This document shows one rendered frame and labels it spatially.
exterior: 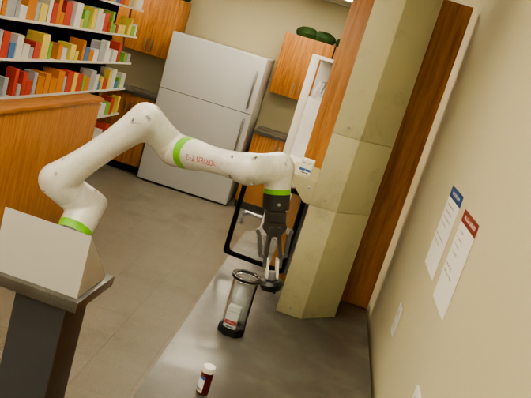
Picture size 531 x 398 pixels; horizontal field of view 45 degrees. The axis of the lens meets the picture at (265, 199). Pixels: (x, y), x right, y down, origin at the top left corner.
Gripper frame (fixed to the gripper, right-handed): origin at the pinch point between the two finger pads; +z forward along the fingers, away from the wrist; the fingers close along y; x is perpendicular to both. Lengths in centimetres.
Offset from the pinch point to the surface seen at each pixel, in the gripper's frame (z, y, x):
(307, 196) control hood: -20.6, -19.2, -34.1
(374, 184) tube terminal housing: -26, -47, -37
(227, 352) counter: 28.7, 14.4, 3.7
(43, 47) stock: -90, 133, -348
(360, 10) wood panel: -97, -43, -61
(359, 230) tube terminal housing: -6, -44, -40
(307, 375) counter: 35.1, -13.1, 8.6
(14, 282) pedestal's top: 11, 87, -18
